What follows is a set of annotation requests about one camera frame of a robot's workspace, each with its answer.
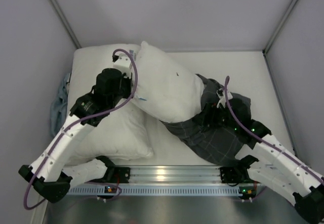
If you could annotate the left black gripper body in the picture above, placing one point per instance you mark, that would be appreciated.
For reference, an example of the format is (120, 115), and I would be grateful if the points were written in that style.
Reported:
(127, 83)

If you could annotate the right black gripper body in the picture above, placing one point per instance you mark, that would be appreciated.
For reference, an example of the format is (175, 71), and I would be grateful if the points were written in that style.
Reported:
(212, 113)

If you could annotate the dark grey checked pillowcase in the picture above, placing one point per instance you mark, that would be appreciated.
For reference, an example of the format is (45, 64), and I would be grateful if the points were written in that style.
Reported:
(215, 145)

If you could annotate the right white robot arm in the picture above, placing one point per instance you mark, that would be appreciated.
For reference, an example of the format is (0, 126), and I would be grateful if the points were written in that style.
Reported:
(265, 160)

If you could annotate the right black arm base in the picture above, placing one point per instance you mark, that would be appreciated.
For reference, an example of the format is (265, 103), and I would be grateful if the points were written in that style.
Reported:
(235, 175)

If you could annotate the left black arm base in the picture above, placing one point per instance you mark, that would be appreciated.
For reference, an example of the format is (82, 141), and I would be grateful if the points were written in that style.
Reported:
(116, 175)

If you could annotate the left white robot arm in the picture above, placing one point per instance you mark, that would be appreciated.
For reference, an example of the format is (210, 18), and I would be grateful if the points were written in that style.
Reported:
(48, 175)

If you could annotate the white bare pillow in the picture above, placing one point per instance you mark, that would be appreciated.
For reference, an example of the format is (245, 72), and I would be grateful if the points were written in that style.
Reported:
(120, 135)

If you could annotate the light blue crumpled cloth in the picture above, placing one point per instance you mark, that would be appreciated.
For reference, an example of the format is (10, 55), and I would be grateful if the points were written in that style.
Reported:
(58, 108)

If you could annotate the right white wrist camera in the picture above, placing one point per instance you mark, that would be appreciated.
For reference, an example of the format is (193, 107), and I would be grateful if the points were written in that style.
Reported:
(222, 98)

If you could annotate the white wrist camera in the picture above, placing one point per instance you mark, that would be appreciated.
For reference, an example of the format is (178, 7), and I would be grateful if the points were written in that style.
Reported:
(123, 63)
(222, 98)

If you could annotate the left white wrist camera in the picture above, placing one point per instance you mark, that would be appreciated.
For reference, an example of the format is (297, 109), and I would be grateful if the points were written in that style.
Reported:
(123, 63)

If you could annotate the aluminium rail beam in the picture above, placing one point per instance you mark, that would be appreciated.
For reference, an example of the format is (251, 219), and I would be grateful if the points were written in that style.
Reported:
(208, 174)

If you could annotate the left aluminium frame post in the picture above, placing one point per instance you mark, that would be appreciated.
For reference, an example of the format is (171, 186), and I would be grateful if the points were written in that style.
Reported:
(65, 23)

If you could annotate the aluminium frame post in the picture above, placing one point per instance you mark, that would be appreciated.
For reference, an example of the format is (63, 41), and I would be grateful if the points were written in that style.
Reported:
(65, 23)
(280, 25)

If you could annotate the grey slotted cable duct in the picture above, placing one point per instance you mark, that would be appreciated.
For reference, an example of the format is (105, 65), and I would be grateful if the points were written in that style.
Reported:
(129, 190)

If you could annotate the right aluminium frame post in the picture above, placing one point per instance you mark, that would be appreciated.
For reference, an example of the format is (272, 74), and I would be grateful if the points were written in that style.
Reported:
(280, 25)

